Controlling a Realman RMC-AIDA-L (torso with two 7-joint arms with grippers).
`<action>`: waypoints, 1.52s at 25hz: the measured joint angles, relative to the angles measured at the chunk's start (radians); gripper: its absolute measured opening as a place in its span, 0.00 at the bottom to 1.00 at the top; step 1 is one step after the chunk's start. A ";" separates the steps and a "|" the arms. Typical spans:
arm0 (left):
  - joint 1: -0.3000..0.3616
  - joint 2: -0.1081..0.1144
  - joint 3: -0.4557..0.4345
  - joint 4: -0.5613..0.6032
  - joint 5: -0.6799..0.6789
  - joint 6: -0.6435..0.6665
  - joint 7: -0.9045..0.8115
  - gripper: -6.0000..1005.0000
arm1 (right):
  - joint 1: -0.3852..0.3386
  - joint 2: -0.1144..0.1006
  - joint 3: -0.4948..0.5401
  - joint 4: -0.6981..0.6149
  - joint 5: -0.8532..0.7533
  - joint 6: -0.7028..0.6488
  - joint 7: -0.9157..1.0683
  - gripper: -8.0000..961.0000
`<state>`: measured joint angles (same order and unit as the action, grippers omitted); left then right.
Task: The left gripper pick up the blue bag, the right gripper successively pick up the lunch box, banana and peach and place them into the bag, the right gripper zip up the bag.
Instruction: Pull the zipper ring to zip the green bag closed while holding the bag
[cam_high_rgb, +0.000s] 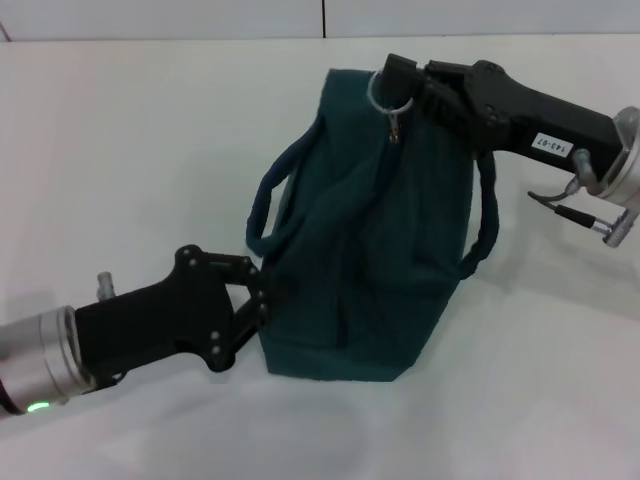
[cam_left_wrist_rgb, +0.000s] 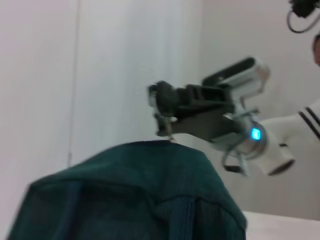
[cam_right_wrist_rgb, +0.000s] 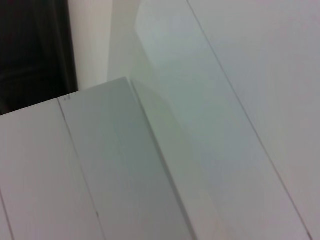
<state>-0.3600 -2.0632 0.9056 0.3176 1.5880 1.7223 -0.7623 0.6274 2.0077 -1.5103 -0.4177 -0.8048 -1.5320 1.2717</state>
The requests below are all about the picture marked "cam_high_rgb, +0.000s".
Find dark teal insulated lunch bag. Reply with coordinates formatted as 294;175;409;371
244;67;501;384

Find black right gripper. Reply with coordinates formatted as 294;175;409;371
382;52;626;182

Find right arm cable with connector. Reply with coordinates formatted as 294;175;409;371
527;148;639;249

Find metal zipper pull ring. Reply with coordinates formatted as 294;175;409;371
367;64;416;146

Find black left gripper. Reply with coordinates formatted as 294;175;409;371
73;244;276;390

